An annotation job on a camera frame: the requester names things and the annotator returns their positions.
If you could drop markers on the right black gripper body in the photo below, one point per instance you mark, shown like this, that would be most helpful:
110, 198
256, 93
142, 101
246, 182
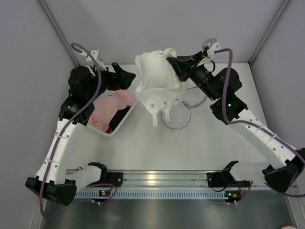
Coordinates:
189, 67

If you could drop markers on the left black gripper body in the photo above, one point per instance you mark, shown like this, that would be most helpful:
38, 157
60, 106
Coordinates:
114, 78

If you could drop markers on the white bra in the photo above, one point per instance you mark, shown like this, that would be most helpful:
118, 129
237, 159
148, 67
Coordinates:
159, 88

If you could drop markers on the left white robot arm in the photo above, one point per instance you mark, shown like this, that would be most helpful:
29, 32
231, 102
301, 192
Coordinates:
97, 98

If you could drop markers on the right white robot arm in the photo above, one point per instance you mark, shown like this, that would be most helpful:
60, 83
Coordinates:
284, 163

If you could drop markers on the round mesh laundry bag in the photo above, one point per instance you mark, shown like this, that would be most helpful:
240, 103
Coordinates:
180, 114

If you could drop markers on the white plastic basket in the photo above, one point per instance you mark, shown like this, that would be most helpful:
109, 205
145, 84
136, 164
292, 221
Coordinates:
116, 119

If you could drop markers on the pink garment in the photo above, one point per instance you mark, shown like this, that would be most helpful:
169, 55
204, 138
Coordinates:
109, 107

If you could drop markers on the black garment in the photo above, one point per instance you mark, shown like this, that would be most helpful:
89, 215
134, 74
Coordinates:
118, 117

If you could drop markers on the red garment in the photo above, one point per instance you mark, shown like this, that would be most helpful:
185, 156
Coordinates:
109, 130

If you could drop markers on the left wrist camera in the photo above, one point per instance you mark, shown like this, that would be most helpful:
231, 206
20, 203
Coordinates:
97, 55

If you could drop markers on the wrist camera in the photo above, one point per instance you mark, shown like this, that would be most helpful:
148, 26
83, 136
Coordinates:
97, 55
210, 46

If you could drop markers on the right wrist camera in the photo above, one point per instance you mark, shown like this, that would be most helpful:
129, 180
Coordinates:
210, 46

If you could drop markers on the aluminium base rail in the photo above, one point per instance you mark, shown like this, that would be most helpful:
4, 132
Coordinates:
166, 179

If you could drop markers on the left aluminium frame post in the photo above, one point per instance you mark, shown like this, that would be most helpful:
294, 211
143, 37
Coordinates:
55, 26

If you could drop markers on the aluminium frame post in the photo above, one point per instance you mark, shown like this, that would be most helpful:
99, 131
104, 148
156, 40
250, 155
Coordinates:
55, 26
269, 30

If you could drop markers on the right aluminium frame post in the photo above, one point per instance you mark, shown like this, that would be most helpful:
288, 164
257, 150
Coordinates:
269, 30

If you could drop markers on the slotted cable duct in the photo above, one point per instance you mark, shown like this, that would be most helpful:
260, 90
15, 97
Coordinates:
156, 194

